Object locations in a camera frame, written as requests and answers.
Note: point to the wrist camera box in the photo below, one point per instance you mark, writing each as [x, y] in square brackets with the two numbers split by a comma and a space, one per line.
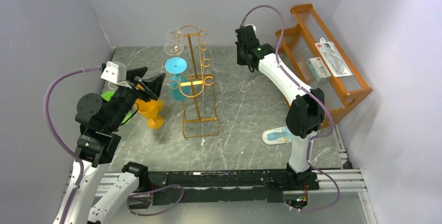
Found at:
[251, 26]
[115, 72]

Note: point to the green plastic goblet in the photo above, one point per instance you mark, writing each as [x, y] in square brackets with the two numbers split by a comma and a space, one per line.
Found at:
[117, 106]

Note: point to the clear wine glass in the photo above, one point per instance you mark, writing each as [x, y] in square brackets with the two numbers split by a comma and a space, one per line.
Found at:
[173, 49]
[174, 35]

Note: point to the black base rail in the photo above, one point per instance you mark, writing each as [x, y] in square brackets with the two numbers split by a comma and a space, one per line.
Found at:
[167, 187]

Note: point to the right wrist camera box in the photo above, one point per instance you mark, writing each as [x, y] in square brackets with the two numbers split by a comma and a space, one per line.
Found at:
[251, 26]

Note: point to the gold wire wine glass rack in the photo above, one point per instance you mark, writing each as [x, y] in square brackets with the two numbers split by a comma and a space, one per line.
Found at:
[198, 81]

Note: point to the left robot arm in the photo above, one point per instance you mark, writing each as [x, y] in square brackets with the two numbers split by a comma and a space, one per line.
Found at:
[99, 121]

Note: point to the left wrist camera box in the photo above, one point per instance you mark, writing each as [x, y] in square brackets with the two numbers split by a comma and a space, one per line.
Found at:
[115, 72]

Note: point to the blue plastic goblet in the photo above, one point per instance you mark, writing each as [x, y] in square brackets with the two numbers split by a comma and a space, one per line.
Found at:
[176, 67]

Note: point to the white blister package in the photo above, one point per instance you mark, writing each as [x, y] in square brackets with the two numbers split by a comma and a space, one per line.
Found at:
[333, 58]

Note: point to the orange plastic goblet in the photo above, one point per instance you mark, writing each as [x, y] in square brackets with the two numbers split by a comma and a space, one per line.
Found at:
[150, 111]
[159, 105]

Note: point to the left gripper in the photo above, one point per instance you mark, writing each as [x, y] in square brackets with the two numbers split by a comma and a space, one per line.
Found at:
[152, 85]

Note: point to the clear glass by wall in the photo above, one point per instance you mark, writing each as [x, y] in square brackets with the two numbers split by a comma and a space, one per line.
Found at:
[112, 86]

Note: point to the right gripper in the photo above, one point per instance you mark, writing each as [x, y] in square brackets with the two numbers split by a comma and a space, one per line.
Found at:
[242, 41]

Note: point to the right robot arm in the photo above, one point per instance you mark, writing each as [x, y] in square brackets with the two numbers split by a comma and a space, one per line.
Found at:
[306, 113]

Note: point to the small teal box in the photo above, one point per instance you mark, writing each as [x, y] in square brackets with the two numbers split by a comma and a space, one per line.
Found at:
[318, 69]

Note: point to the orange wooden shelf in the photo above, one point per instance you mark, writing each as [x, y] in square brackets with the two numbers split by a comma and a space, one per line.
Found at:
[342, 94]

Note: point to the orange plastic goblet front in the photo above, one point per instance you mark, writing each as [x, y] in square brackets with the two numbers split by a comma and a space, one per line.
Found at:
[150, 111]

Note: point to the toothbrush blister pack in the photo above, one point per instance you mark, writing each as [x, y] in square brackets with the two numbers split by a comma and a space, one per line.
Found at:
[276, 136]

